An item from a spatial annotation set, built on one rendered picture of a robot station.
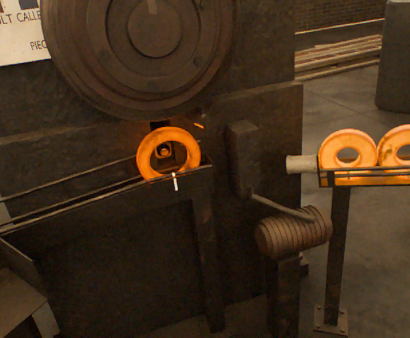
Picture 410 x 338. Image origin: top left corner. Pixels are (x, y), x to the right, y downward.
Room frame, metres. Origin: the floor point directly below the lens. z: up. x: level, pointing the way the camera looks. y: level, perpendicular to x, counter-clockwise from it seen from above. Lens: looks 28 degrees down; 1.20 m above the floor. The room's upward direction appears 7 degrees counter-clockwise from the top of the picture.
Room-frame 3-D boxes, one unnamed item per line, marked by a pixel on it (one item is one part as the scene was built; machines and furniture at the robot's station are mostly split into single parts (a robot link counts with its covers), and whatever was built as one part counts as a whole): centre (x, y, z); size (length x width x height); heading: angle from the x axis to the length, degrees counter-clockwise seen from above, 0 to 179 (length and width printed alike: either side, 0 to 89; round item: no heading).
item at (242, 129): (1.01, -0.12, 0.68); 0.11 x 0.08 x 0.24; 14
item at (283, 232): (0.89, -0.25, 0.27); 0.22 x 0.13 x 0.53; 104
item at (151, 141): (0.94, 0.10, 0.75); 0.18 x 0.03 x 0.18; 105
